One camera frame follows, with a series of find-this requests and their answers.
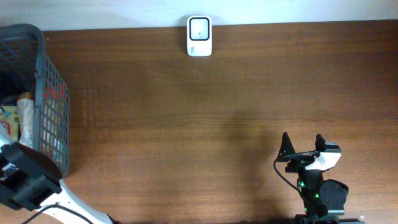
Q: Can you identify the grey plastic mesh basket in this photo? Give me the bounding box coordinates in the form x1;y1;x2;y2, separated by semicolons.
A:
1;24;70;176

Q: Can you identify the yellow snack bag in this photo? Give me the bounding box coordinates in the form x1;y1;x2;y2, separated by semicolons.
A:
1;105;19;141

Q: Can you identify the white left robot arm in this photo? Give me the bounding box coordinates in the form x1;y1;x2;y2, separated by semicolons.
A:
1;133;118;224

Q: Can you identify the white tube with gold cap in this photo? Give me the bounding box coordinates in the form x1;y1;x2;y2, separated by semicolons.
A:
17;92;34;148

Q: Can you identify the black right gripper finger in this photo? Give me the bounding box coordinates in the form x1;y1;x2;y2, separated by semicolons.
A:
315;134;326;152
276;132;295;162

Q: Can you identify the white barcode scanner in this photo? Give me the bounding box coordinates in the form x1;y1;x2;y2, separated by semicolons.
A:
187;15;213;57

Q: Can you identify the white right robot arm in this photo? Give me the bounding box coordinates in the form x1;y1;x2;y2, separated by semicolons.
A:
273;132;363;224

